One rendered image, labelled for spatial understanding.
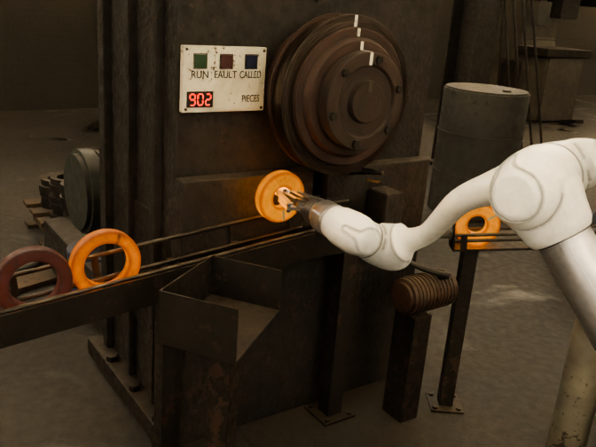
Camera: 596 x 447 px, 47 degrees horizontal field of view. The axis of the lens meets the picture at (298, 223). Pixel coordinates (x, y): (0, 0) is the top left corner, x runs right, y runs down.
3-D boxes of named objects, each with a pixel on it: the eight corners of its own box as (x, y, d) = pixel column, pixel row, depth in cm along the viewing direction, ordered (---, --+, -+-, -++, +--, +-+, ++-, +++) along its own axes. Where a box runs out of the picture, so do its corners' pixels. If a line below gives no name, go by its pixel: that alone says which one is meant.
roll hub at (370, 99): (313, 149, 195) (321, 49, 187) (387, 144, 211) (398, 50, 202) (325, 153, 191) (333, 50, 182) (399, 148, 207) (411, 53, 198)
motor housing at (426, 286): (372, 409, 246) (389, 271, 229) (417, 393, 258) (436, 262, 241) (396, 428, 236) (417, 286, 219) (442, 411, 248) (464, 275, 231)
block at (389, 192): (358, 252, 238) (366, 185, 230) (376, 249, 242) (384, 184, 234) (379, 262, 229) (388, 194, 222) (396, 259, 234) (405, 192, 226)
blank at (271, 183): (253, 176, 196) (258, 179, 193) (298, 164, 203) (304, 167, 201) (255, 224, 202) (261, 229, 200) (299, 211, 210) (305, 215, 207)
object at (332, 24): (264, 176, 201) (274, 8, 186) (385, 164, 227) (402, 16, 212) (276, 181, 196) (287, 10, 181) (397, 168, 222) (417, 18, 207)
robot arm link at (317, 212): (345, 235, 185) (332, 227, 190) (349, 203, 182) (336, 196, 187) (317, 239, 180) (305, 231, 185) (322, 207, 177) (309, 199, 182)
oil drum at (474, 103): (409, 202, 505) (425, 80, 476) (465, 195, 537) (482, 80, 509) (470, 227, 459) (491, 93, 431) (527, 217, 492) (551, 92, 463)
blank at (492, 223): (465, 251, 236) (466, 254, 233) (443, 215, 232) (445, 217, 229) (505, 230, 233) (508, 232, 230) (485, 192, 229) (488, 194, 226)
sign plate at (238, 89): (178, 111, 189) (180, 44, 183) (259, 109, 204) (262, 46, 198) (183, 113, 187) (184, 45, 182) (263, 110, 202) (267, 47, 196)
